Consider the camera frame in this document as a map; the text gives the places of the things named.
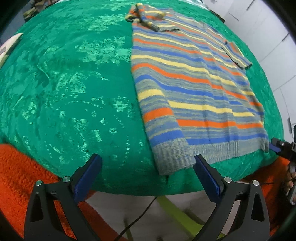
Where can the green floral bedspread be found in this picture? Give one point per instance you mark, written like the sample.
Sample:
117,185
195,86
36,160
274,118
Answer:
67,92

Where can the white wardrobe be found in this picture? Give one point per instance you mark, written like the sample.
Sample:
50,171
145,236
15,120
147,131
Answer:
272,45

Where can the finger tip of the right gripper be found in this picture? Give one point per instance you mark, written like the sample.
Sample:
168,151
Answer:
283,149

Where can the person's right hand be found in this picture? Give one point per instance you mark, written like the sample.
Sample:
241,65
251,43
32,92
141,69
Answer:
288,181

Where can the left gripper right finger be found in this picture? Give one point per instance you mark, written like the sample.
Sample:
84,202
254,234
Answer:
240,212

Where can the striped knit sweater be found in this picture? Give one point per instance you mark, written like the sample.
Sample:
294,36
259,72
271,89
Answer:
192,90

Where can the orange fluffy blanket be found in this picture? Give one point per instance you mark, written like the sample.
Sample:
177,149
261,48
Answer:
19,173

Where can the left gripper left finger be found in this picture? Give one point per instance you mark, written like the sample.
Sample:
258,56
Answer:
53,212

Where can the patterned cream pillow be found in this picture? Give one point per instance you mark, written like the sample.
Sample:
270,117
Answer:
8,47

